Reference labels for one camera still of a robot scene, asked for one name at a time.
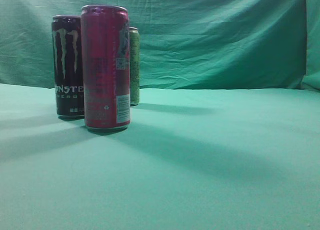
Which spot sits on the black Monster energy can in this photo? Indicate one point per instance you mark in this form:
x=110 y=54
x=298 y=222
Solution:
x=68 y=66

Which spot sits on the green table cloth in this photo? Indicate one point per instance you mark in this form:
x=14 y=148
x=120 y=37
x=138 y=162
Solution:
x=189 y=160

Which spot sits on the green cloth backdrop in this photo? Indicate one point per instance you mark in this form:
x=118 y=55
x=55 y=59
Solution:
x=185 y=44

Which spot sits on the pink drink can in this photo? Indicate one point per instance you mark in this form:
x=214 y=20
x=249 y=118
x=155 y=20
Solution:
x=106 y=67

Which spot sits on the green drink can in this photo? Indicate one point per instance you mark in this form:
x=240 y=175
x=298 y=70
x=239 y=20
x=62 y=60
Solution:
x=134 y=47

